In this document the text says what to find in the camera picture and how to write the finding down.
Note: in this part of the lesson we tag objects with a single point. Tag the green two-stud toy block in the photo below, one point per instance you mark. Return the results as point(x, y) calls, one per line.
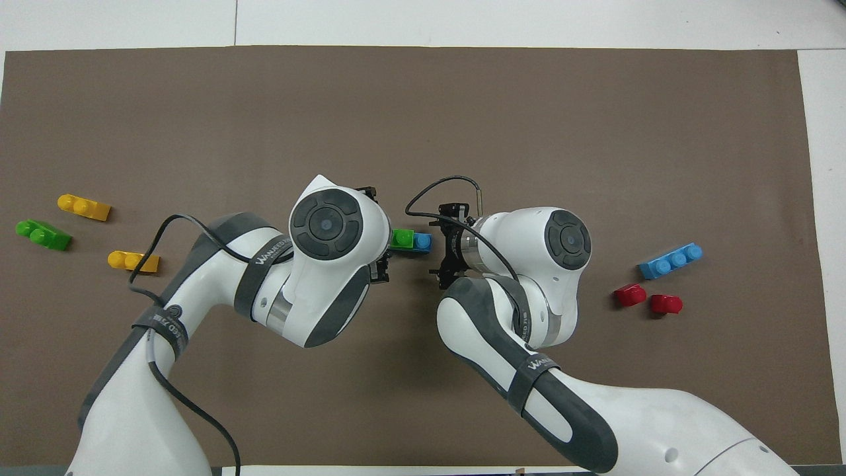
point(402, 239)
point(43, 235)

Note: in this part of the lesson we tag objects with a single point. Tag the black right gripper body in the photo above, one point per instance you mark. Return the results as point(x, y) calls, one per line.
point(457, 244)

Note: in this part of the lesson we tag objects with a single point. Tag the yellow two-stud toy block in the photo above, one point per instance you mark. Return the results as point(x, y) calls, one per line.
point(133, 262)
point(84, 207)

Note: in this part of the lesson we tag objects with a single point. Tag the blue three-stud toy block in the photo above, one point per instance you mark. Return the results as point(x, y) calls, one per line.
point(423, 242)
point(667, 264)

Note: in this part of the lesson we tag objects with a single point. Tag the red one-stud toy block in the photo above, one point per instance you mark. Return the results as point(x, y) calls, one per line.
point(665, 304)
point(630, 295)

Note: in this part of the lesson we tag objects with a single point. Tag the brown table mat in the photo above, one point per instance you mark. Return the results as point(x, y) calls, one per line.
point(423, 99)

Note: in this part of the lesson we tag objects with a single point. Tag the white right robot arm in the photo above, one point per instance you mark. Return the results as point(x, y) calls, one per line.
point(568, 238)

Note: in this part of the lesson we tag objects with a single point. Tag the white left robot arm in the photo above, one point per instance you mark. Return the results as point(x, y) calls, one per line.
point(330, 225)

